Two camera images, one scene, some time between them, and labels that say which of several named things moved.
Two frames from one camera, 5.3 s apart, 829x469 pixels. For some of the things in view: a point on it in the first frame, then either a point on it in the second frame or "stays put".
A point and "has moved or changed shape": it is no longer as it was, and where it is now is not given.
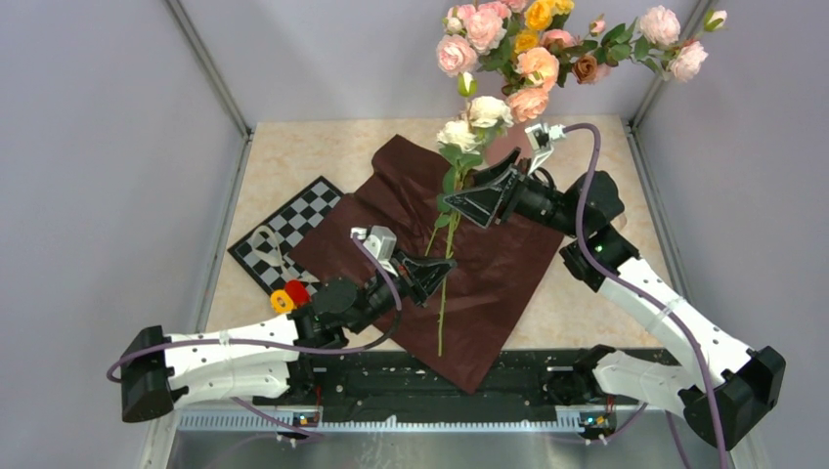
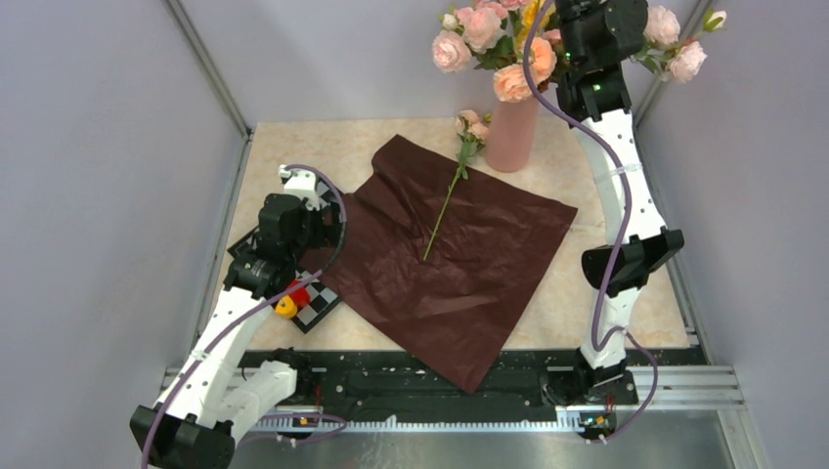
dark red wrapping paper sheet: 461,330 stays put
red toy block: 298,292 stays put
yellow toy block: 281,301 stays put
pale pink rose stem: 655,36 stays put
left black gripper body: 380,295 -> 319,234
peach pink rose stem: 538,68 has moved or changed shape
